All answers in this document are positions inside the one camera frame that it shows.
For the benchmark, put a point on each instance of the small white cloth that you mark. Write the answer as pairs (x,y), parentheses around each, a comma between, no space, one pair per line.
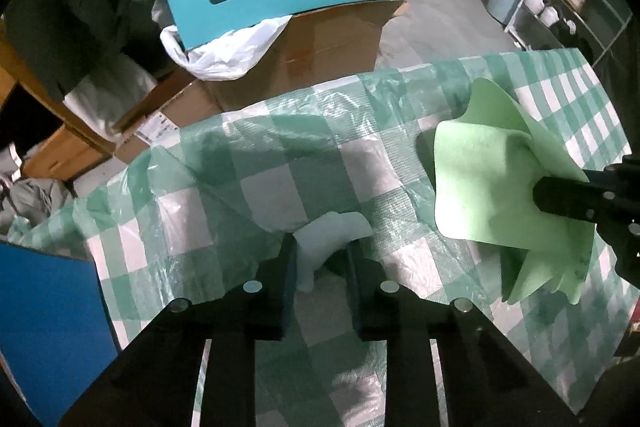
(327,232)

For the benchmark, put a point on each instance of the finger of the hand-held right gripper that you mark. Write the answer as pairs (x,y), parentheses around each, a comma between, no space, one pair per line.
(565,198)

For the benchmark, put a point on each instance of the white plastic bag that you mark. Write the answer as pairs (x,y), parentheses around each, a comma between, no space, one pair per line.
(220,54)

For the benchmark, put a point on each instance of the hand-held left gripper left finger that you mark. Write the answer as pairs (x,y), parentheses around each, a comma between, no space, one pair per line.
(287,279)

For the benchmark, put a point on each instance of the green white checkered tablecloth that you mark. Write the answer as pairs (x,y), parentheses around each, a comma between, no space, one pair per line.
(240,197)

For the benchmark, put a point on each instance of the light green cloth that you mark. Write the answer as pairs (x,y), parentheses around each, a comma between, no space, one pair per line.
(480,177)

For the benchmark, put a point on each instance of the grey crumpled cloth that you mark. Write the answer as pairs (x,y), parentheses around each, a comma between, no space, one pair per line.
(30,204)

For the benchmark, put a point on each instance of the wooden furniture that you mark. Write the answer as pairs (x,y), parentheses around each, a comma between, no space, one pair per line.
(55,142)

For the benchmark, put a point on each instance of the blue cardboard flap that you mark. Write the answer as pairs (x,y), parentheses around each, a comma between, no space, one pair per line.
(45,322)

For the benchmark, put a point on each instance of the white shoe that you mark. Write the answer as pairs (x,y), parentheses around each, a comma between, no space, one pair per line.
(534,1)
(551,15)

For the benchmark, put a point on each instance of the white bundle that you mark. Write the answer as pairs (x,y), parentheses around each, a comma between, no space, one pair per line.
(110,102)

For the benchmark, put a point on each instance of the brown cardboard box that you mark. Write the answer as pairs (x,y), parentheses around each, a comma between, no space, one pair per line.
(320,52)

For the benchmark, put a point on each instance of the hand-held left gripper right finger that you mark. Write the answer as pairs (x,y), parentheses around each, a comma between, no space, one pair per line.
(356,289)

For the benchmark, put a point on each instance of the labelled flat cardboard box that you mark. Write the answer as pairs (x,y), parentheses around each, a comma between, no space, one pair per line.
(170,117)

